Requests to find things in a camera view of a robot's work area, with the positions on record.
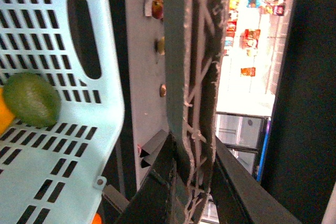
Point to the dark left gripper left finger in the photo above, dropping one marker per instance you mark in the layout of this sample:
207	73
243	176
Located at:
152	203

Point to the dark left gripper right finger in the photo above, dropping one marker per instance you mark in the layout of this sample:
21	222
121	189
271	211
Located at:
237	195

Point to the yellow mango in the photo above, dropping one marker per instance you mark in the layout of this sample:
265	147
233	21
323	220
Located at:
6	116

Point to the light blue plastic basket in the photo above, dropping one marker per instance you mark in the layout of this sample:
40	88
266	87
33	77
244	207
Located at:
90	72

